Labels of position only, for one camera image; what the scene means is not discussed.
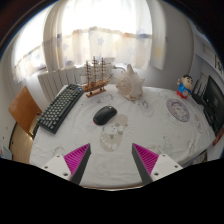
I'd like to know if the black router with antennas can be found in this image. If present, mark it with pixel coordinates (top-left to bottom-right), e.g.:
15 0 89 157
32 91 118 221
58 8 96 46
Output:
191 73 210 105

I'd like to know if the white printed tablecloth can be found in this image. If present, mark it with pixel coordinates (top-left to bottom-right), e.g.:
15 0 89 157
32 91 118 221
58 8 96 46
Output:
29 83 217 190

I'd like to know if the wooden model sailing ship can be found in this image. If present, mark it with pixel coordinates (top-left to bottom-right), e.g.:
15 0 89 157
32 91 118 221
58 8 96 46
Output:
80 55 114 99

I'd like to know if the large white conch shell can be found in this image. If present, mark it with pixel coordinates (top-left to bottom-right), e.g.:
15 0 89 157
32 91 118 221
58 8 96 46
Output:
115 63 146 102

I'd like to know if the sheer star-print curtain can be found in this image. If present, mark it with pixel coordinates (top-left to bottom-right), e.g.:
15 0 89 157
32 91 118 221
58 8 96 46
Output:
13 0 168 84

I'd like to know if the white wall shelf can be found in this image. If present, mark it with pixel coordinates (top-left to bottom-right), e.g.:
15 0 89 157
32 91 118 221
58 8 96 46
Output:
194 33 224 78

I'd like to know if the cartoon boy figurine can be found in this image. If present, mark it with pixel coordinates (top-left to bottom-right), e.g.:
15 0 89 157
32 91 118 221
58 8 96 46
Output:
176 74 194 100

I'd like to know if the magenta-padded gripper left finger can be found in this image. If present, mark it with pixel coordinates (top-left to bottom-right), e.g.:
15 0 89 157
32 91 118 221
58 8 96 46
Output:
41 143 92 186

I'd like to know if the black computer mouse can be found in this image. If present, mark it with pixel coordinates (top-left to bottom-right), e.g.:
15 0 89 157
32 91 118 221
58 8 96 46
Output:
92 105 118 126

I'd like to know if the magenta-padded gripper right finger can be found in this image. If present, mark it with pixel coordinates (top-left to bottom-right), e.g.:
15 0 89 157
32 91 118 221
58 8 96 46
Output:
131 143 184 186

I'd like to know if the wooden chair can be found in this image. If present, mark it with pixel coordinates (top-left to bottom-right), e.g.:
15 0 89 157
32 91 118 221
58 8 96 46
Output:
7 85 44 164

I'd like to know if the black keyboard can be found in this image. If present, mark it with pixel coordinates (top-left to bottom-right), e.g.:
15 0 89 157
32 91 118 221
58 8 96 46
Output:
36 83 84 135

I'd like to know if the black monitor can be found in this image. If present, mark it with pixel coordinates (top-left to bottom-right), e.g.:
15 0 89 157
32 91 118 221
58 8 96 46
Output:
202 75 224 135

